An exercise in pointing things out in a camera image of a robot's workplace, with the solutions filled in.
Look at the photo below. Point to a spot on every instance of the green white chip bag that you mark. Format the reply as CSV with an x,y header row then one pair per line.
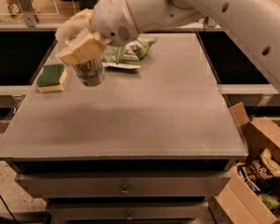
x,y
129,55

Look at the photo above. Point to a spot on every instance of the cardboard box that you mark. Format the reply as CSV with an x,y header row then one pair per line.
x,y
252,196

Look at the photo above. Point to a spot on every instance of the left metal bracket post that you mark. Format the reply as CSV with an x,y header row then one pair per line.
x,y
28,13

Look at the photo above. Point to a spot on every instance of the dark sea salt snack bag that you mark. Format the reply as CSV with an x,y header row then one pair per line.
x,y
256,175

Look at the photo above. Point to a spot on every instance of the metal drawer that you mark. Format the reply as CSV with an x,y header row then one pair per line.
x,y
126,211
124,184

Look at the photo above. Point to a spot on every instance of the upper metal drawer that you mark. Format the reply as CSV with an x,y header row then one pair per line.
x,y
124,184

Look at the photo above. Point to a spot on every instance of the green snack bag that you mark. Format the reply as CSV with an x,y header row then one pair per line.
x,y
270,202

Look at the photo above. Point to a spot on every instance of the green and yellow sponge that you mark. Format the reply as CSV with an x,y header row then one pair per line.
x,y
52,78

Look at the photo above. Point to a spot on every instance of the metal bracket post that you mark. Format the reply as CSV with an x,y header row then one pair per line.
x,y
28,13
208,22

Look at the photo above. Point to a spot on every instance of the right metal bracket post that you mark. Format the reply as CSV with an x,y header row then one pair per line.
x,y
208,22

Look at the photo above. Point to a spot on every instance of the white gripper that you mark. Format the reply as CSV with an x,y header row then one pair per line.
x,y
112,19

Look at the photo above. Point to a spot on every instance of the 7up soda can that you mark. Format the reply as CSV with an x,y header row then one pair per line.
x,y
90,73

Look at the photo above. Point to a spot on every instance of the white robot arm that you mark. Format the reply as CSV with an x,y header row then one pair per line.
x,y
253,25

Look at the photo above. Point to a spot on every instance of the yellow snack bag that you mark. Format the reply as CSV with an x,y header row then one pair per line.
x,y
272,165

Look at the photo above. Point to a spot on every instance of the lower metal drawer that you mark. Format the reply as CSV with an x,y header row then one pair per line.
x,y
126,211

